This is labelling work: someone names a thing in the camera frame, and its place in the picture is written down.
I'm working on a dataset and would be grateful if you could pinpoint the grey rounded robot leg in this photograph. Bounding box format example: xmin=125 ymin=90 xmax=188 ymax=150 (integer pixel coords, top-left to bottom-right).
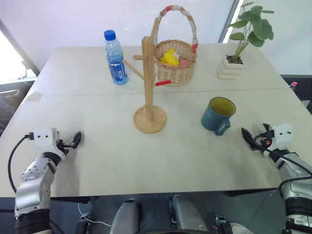
xmin=168 ymin=194 xmax=210 ymax=234
xmin=110 ymin=198 xmax=143 ymax=234

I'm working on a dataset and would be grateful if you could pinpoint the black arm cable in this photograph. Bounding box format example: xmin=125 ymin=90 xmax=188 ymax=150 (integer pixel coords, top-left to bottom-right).
xmin=7 ymin=132 xmax=34 ymax=194
xmin=253 ymin=135 xmax=312 ymax=192

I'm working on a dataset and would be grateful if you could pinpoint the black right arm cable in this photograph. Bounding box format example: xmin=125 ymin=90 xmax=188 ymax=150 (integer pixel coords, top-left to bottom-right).
xmin=253 ymin=135 xmax=312 ymax=192

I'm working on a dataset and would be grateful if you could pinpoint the thin white cable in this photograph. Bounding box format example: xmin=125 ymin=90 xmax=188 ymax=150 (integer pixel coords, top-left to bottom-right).
xmin=78 ymin=201 xmax=112 ymax=228

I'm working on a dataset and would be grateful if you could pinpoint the blue mug with yellow inside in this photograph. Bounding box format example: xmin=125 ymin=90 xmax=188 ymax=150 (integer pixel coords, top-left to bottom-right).
xmin=200 ymin=97 xmax=236 ymax=137

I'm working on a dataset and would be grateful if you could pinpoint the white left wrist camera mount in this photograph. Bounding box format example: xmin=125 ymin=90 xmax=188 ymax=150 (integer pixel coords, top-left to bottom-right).
xmin=33 ymin=127 xmax=66 ymax=160

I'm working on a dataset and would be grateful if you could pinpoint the white stepped plant pot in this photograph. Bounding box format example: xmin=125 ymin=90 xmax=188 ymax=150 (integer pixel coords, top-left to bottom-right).
xmin=216 ymin=54 xmax=245 ymax=81

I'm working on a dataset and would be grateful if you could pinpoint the green leafy plant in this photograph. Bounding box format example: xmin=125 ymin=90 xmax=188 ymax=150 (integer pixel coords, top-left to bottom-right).
xmin=227 ymin=1 xmax=275 ymax=63

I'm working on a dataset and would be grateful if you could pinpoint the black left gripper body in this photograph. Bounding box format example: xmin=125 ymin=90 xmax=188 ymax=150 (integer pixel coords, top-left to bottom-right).
xmin=55 ymin=138 xmax=74 ymax=156

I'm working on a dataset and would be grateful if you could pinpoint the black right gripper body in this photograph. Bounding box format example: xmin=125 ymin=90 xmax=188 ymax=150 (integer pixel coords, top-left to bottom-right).
xmin=253 ymin=133 xmax=272 ymax=157

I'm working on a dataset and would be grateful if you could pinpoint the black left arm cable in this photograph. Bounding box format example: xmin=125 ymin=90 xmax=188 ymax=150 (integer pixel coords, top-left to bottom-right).
xmin=7 ymin=132 xmax=34 ymax=194

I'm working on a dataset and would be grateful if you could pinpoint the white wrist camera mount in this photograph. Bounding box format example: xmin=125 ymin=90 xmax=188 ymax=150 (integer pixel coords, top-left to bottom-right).
xmin=262 ymin=123 xmax=293 ymax=150
xmin=33 ymin=127 xmax=66 ymax=160

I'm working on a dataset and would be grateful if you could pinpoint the wicker basket with handle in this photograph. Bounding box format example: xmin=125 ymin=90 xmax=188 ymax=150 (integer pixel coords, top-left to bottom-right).
xmin=153 ymin=5 xmax=199 ymax=87

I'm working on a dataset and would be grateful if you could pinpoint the blue-capped plastic water bottle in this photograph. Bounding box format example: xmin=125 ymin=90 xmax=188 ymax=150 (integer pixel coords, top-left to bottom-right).
xmin=103 ymin=29 xmax=129 ymax=85

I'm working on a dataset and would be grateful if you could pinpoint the wooden mug tree stand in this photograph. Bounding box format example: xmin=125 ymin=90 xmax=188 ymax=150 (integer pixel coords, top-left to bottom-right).
xmin=122 ymin=17 xmax=173 ymax=135

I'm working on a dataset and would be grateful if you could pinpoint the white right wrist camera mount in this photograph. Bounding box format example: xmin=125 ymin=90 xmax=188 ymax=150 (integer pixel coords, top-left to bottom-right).
xmin=262 ymin=123 xmax=293 ymax=150

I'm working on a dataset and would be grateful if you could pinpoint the yellow toy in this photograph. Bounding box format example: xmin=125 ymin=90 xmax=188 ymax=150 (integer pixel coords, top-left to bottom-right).
xmin=160 ymin=49 xmax=180 ymax=66

